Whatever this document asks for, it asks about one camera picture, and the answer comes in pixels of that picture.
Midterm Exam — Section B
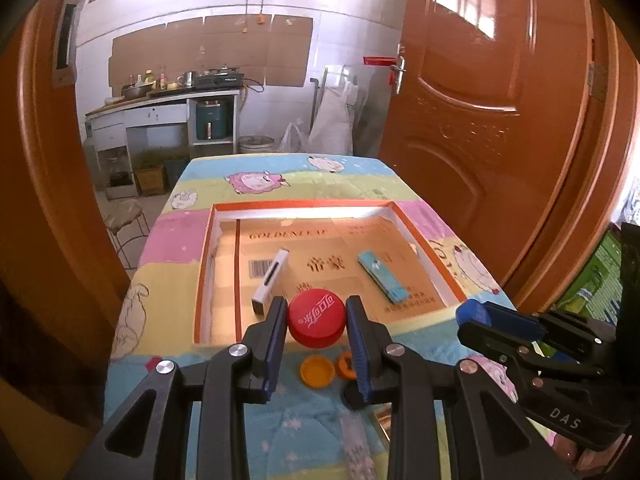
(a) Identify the wooden crate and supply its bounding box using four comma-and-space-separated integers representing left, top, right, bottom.
134, 162, 167, 196

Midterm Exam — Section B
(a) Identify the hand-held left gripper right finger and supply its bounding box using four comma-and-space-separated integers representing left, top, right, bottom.
341, 295, 576, 480

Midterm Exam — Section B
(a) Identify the red bottle cap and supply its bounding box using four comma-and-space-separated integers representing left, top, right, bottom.
287, 290, 347, 350

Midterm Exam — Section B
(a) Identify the teal air fryer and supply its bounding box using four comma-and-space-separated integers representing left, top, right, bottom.
195, 100, 235, 141

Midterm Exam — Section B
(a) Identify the small clear plastic bag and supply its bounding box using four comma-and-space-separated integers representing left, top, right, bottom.
277, 120, 309, 154

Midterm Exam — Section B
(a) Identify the grey gas cylinder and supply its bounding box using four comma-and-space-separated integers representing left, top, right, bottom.
82, 135, 101, 172

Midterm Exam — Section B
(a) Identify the large white plastic bag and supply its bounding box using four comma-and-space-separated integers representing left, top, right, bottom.
307, 80, 359, 156

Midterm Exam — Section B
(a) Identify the green printed package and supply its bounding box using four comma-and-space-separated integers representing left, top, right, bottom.
557, 230, 624, 322

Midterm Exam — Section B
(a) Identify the orange wooden door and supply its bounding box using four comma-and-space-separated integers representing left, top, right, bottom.
377, 0, 601, 306

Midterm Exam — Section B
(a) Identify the yellow bottle cap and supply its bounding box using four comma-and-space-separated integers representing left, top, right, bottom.
299, 355, 336, 389

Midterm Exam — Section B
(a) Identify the orange wooden door frame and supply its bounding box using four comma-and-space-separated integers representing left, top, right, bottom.
0, 0, 640, 480

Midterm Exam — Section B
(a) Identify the teal small box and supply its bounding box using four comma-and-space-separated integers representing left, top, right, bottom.
357, 251, 411, 305

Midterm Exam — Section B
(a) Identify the metal door hinge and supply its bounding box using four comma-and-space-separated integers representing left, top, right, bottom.
589, 62, 608, 97

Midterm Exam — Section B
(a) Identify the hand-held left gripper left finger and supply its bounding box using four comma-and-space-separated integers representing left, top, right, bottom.
67, 297, 290, 480

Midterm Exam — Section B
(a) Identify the white bucket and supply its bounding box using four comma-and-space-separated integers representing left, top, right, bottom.
238, 135, 279, 154

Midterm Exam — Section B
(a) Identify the orange-rimmed cardboard box tray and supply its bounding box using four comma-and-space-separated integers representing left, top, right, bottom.
192, 200, 468, 348

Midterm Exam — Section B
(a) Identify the blue bottle cap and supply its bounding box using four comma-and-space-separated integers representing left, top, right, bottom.
455, 299, 489, 327

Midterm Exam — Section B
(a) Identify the metal door handle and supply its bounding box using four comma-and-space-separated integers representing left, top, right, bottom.
389, 55, 408, 95

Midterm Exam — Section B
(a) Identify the black gas stove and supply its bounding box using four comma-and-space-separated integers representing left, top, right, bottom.
194, 71, 246, 91

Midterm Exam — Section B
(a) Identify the metal strike plate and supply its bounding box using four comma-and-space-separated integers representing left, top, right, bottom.
51, 0, 85, 87

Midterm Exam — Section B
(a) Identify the white kitchen counter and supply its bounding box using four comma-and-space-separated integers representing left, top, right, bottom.
85, 87, 243, 161

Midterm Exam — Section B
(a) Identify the white cartoon print box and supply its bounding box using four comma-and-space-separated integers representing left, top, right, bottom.
250, 249, 291, 317

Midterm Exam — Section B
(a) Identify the cardboard wall sheet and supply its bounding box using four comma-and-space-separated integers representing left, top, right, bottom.
109, 14, 315, 97

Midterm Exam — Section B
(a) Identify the round metal stool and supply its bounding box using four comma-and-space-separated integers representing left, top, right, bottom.
102, 199, 151, 269

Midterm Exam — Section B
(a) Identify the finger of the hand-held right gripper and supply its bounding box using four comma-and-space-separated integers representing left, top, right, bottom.
457, 322, 603, 378
482, 302, 618, 358

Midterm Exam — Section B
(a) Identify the floral patterned clear box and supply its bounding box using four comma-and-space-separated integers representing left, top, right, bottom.
341, 410, 387, 480

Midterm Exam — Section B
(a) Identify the gold rectangular box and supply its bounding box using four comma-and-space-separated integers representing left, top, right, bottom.
370, 403, 392, 443

